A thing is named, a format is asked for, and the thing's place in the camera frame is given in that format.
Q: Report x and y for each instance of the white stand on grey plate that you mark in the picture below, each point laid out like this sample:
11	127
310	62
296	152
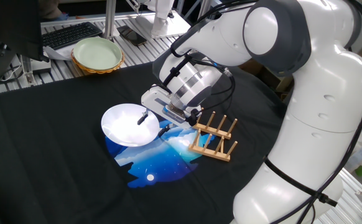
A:
168	29

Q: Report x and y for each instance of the silver wrist camera blue ends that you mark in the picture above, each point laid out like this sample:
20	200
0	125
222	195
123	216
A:
176	112

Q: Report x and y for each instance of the woven wicker basket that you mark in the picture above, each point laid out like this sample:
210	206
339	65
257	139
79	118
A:
100	71

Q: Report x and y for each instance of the black monitor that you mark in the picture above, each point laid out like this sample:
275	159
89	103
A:
10	25

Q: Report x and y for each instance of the aluminium upright post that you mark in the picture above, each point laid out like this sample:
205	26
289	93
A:
110	18

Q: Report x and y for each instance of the white round plate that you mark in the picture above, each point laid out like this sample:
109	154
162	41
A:
125	127

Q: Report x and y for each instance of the black keyboard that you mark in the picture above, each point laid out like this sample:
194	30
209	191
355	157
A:
69	34

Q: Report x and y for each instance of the black cloth with blue print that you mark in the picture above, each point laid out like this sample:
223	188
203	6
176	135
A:
44	140

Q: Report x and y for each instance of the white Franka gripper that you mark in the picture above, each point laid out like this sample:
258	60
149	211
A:
154	98

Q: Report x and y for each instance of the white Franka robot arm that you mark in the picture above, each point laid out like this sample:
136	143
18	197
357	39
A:
324	109

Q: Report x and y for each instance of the black smartphone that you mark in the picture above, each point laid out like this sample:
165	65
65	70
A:
132	35

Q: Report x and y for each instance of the pale green plate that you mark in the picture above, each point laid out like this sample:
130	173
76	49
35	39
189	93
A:
97	53

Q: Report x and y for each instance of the wooden dish rack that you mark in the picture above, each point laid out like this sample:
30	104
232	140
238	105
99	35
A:
212	140

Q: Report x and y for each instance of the white paper sheet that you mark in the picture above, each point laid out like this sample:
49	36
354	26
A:
56	53

